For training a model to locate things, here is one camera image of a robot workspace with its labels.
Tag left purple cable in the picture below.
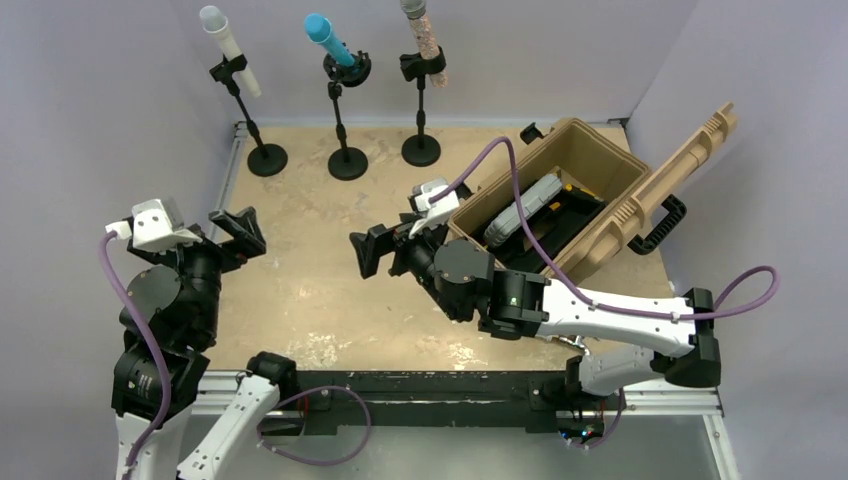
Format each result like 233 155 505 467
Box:
99 228 174 468

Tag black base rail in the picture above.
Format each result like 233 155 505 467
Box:
288 371 616 435

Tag black shockmount mic stand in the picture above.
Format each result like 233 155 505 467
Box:
323 50 372 181

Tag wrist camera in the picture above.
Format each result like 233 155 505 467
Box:
408 178 460 239
131 198 202 253

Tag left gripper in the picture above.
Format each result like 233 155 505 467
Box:
130 205 263 340

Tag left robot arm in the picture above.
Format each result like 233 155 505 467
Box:
98 199 299 479

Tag white microphone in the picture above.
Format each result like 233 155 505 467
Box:
199 5 262 98

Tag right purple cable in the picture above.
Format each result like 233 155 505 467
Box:
427 135 782 323

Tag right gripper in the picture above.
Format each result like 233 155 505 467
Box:
351 211 465 321

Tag glitter rhinestone microphone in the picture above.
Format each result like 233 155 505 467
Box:
399 0 448 88

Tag blue microphone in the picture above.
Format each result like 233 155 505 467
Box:
304 13 356 68

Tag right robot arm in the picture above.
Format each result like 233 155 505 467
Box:
349 223 721 407

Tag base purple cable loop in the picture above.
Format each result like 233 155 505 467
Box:
255 385 373 468

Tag tan plastic case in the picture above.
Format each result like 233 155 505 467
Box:
448 102 738 284

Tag black clip mic stand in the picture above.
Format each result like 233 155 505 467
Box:
399 46 446 167

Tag chrome metal fitting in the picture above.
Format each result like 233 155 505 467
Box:
559 335 590 355

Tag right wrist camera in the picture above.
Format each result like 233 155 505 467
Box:
408 178 460 239

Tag left black mic stand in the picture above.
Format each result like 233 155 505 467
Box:
209 54 288 177

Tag grey device in case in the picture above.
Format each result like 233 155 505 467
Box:
482 174 564 249

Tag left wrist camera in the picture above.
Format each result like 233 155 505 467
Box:
131 198 202 253

